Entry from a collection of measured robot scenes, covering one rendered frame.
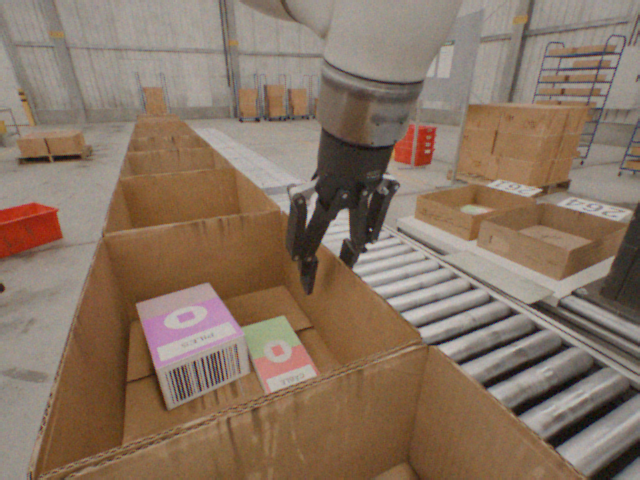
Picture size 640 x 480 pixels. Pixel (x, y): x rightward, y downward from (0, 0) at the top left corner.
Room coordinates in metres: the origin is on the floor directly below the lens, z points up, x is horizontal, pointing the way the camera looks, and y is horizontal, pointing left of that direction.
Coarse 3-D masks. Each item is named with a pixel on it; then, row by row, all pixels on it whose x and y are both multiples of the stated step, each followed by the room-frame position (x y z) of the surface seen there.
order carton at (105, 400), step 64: (128, 256) 0.47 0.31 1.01; (192, 256) 0.51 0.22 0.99; (256, 256) 0.56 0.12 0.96; (320, 256) 0.43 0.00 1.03; (128, 320) 0.45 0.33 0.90; (256, 320) 0.46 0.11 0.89; (320, 320) 0.43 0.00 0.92; (384, 320) 0.29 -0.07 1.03; (64, 384) 0.19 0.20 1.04; (128, 384) 0.33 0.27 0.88; (256, 384) 0.33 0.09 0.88; (64, 448) 0.15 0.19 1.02; (128, 448) 0.13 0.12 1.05
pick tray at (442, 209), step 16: (432, 192) 1.38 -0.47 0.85; (448, 192) 1.43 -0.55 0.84; (464, 192) 1.48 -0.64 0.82; (480, 192) 1.50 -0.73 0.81; (496, 192) 1.44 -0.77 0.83; (416, 208) 1.33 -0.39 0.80; (432, 208) 1.26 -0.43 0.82; (448, 208) 1.19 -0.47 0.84; (496, 208) 1.42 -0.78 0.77; (512, 208) 1.20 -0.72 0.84; (432, 224) 1.25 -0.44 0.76; (448, 224) 1.18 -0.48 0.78; (464, 224) 1.12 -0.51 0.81; (480, 224) 1.12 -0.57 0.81
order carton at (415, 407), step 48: (336, 384) 0.19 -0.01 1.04; (384, 384) 0.21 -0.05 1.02; (432, 384) 0.22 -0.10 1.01; (480, 384) 0.18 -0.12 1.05; (192, 432) 0.14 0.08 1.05; (240, 432) 0.16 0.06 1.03; (288, 432) 0.17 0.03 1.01; (336, 432) 0.19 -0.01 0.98; (384, 432) 0.21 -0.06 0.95; (432, 432) 0.21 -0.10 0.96; (480, 432) 0.17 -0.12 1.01; (528, 432) 0.14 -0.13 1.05
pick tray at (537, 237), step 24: (504, 216) 1.12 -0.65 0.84; (528, 216) 1.20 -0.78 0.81; (552, 216) 1.21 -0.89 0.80; (576, 216) 1.15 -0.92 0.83; (600, 216) 1.09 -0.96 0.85; (480, 240) 1.05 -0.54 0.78; (504, 240) 0.98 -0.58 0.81; (528, 240) 0.92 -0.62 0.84; (552, 240) 1.09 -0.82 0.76; (576, 240) 1.09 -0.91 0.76; (600, 240) 0.90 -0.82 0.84; (528, 264) 0.90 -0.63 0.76; (552, 264) 0.85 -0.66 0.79; (576, 264) 0.85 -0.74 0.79
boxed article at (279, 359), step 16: (272, 320) 0.45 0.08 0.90; (256, 336) 0.41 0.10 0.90; (272, 336) 0.41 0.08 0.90; (288, 336) 0.41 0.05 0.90; (256, 352) 0.37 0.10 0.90; (272, 352) 0.37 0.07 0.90; (288, 352) 0.37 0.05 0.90; (304, 352) 0.37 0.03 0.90; (256, 368) 0.34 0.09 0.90; (272, 368) 0.34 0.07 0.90; (288, 368) 0.34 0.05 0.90; (304, 368) 0.34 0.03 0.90; (272, 384) 0.31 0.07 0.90; (288, 384) 0.31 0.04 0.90
